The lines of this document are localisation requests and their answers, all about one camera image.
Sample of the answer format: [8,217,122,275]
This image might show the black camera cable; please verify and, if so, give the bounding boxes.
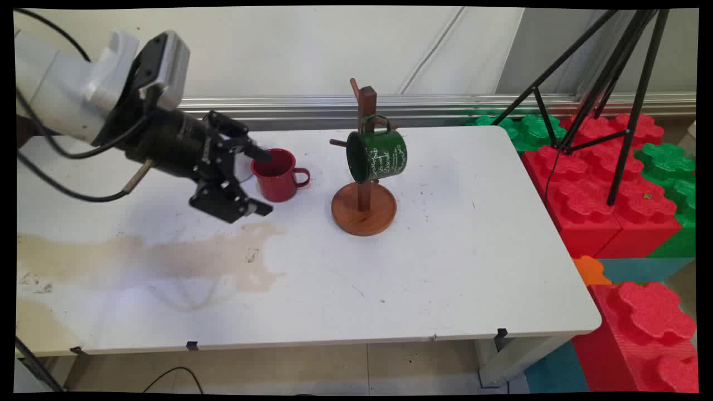
[15,8,159,161]

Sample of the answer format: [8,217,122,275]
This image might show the teal foam block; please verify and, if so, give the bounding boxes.
[598,257,696,285]
[524,340,590,394]

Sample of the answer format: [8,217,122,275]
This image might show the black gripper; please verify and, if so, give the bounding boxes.
[110,107,274,224]

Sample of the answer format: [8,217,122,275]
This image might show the orange foam piece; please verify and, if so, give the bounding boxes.
[572,255,613,287]

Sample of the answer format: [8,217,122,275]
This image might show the thin black tripod cable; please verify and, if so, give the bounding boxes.
[543,146,561,204]

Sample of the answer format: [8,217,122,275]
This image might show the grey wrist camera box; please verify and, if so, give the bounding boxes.
[133,31,191,112]

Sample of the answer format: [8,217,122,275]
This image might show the wooden mug tree stand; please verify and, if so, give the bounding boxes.
[329,78,400,237]

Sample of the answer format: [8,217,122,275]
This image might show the white table leg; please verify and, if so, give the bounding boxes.
[478,334,574,389]

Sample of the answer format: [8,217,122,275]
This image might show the aluminium wall rail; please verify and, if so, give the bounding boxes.
[178,92,697,122]

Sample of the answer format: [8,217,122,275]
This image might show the black cable silver connector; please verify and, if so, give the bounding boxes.
[16,150,154,203]

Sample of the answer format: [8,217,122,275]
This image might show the green foam block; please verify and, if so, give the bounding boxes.
[464,113,568,153]
[634,142,697,258]

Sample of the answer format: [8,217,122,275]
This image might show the black tripod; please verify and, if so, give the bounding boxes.
[490,8,671,207]

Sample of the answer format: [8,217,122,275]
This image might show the red foam block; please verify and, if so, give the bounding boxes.
[596,177,683,260]
[559,111,665,150]
[572,280,699,394]
[521,145,623,260]

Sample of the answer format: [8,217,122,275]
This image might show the thick black cable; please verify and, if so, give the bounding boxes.
[15,336,66,393]

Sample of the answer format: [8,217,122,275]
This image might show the thin black looped cable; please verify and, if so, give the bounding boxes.
[142,366,204,394]

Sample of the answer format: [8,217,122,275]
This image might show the red enamel mug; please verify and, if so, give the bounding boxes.
[251,148,311,203]

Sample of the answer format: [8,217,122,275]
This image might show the green enamel mug white print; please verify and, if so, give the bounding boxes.
[346,114,408,185]

